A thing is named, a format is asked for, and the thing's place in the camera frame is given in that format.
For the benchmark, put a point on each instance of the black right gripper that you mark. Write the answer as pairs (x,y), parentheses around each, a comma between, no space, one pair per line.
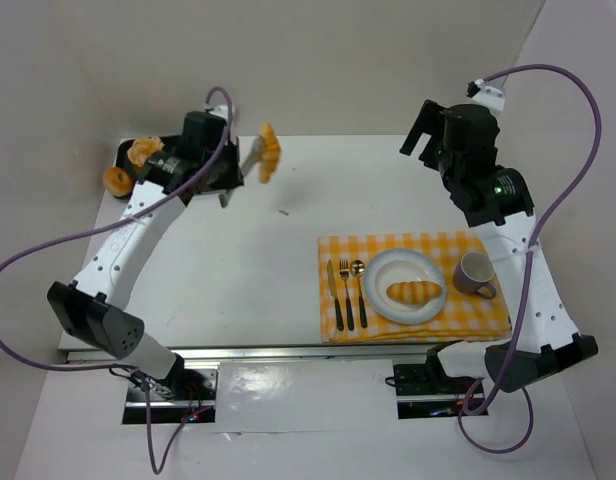
(429,130)

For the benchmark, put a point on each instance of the white plate blue rim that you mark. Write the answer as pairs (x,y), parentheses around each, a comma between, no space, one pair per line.
(402,265)

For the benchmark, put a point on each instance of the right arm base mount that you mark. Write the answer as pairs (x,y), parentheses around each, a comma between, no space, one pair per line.
(421,393)

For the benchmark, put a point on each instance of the pale pointed pastry bread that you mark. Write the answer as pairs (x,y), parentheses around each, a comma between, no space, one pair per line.
(270,153)

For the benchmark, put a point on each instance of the knife with black handle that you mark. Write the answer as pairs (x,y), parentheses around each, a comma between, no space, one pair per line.
(334,294)

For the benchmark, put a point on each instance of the black tray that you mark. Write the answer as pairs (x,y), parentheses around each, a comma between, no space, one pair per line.
(122,161)

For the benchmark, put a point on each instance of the striped golden bread roll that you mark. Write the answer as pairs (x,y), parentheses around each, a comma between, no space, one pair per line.
(414,293)

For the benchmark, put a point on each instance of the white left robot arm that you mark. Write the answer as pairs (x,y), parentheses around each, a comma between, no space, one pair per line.
(92,307)

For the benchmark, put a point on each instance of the purple mug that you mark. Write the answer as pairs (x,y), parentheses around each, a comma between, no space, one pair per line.
(473,275)

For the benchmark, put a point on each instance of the aluminium front rail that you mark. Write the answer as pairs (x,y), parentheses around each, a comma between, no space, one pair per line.
(305,352)

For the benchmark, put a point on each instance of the tall orange muffin bread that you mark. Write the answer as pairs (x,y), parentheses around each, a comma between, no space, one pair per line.
(142,148)

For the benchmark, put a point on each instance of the yellow checkered cloth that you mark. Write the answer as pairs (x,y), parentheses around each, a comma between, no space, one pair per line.
(463,317)

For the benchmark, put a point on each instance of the small round bagel bread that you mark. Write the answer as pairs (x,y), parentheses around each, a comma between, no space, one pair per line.
(118,182)

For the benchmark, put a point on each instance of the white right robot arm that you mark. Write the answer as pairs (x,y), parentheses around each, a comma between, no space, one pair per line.
(499,210)

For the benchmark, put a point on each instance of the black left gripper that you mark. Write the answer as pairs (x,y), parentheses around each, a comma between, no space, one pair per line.
(227,163)

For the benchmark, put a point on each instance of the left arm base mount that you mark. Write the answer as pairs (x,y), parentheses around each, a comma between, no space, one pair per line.
(195,404)

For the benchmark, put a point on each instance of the gold spoon black handle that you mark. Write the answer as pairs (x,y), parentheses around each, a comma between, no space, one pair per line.
(357,269)

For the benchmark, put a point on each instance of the metal tongs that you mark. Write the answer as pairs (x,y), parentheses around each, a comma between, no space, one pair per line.
(253,158)

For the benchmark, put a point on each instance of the fork with black handle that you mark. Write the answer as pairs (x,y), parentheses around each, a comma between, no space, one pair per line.
(344,273)

